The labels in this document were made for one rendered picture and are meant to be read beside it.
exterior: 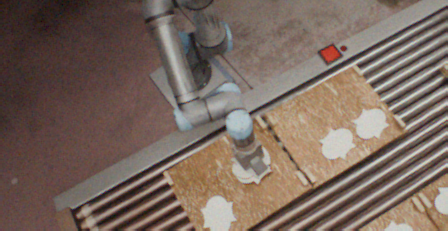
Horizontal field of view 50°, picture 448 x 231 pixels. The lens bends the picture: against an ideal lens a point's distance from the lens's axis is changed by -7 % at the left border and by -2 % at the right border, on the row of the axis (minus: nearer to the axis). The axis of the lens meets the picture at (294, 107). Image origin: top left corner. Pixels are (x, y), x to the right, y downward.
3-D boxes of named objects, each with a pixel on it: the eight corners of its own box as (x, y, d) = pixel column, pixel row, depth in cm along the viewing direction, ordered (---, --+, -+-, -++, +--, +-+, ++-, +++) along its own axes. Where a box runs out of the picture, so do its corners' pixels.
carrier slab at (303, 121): (264, 116, 189) (263, 114, 188) (352, 67, 198) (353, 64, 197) (314, 190, 174) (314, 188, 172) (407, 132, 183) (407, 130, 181)
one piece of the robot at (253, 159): (247, 167, 153) (254, 185, 167) (270, 149, 156) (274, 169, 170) (225, 140, 158) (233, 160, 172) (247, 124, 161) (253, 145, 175)
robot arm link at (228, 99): (202, 89, 155) (211, 118, 150) (236, 78, 156) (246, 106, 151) (208, 102, 162) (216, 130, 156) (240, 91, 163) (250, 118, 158)
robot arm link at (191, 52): (166, 54, 197) (156, 34, 185) (197, 44, 199) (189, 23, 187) (172, 78, 192) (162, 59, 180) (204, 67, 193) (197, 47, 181)
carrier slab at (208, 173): (164, 174, 179) (162, 173, 178) (258, 117, 189) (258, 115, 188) (210, 254, 164) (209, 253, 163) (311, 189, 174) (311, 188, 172)
